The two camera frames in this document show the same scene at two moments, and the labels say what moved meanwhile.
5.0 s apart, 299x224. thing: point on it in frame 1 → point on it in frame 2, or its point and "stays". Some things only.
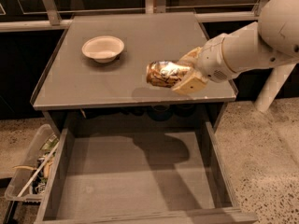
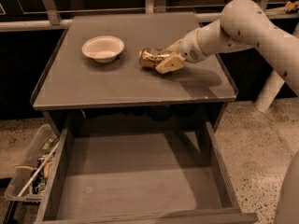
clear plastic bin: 30,178 stays
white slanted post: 273,86 stays
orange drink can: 163,73 → 150,57
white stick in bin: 29,181 stays
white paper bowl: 104,49 stays
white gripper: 211,60 → 189,48
